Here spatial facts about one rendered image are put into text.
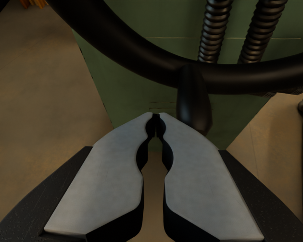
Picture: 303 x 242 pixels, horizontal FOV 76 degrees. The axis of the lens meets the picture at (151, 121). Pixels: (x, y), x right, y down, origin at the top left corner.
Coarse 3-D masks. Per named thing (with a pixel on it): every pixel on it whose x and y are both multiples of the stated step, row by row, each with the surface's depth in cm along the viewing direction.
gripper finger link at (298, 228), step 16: (224, 160) 8; (240, 176) 7; (240, 192) 7; (256, 192) 7; (256, 208) 6; (272, 208) 6; (288, 208) 6; (272, 224) 6; (288, 224) 6; (272, 240) 5; (288, 240) 5
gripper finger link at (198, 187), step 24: (168, 120) 11; (168, 144) 9; (192, 144) 9; (168, 168) 9; (192, 168) 8; (216, 168) 8; (168, 192) 7; (192, 192) 7; (216, 192) 7; (168, 216) 6; (192, 216) 6; (216, 216) 6; (240, 216) 6; (192, 240) 6; (216, 240) 5; (240, 240) 5
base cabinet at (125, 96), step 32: (128, 0) 29; (160, 0) 29; (192, 0) 29; (256, 0) 29; (288, 0) 28; (160, 32) 34; (192, 32) 34; (288, 32) 33; (96, 64) 41; (128, 96) 50; (160, 96) 50; (224, 96) 49; (256, 96) 48; (224, 128) 64
